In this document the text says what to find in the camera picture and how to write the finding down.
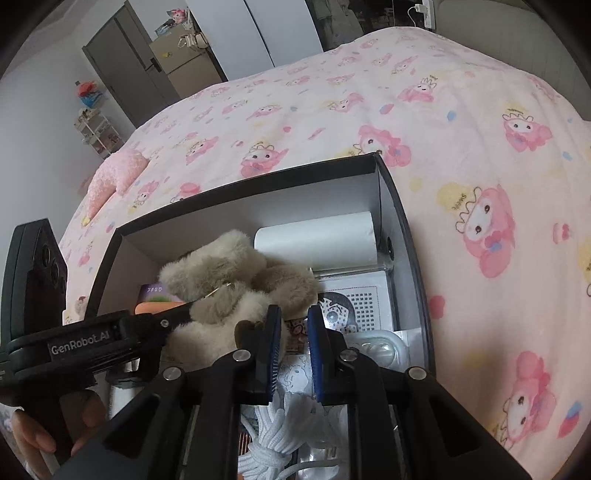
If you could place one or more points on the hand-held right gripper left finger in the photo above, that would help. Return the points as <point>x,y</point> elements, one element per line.
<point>273,355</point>

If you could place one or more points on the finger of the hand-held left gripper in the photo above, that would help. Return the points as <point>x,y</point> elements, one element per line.
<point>157,323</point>

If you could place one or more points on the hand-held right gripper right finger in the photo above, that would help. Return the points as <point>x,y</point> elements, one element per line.
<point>317,355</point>

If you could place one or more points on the brown plush bear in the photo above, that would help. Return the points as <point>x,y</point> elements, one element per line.
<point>221,267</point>

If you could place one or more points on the black cardboard box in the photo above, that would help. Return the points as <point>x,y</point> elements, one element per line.
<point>401,221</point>

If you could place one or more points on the person's left hand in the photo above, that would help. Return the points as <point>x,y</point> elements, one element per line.
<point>32,434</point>

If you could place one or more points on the orange toy carrot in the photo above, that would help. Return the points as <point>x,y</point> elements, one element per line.
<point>157,305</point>

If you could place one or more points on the cartoon line-drawing sheet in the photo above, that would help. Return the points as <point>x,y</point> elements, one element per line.
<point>293,374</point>

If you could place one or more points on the clear plastic blister pack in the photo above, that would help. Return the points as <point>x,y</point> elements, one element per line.
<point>383,348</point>

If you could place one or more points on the white paper roll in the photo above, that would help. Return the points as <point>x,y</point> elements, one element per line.
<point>314,240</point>

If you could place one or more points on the pink fluffy pillow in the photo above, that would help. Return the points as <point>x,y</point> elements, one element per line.
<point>115,175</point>

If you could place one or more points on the white shelf rack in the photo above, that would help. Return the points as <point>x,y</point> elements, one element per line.
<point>94,134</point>

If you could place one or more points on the colourful toys on rack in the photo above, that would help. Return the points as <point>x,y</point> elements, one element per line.
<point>87,94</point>

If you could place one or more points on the pink printed blanket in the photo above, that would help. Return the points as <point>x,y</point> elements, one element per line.
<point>323,115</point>

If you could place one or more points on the grey door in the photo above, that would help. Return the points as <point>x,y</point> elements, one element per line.
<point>124,60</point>

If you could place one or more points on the beige fridge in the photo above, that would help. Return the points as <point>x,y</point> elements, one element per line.
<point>189,64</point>

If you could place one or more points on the white bag on fridge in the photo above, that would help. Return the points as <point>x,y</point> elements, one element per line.
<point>194,41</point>

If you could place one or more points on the white wardrobe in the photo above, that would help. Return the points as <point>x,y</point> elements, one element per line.
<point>277,27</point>

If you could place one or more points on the white power strip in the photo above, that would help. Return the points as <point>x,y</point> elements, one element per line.
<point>425,14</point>

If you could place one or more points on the dark wall hanging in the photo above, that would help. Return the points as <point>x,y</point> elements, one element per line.
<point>351,23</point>

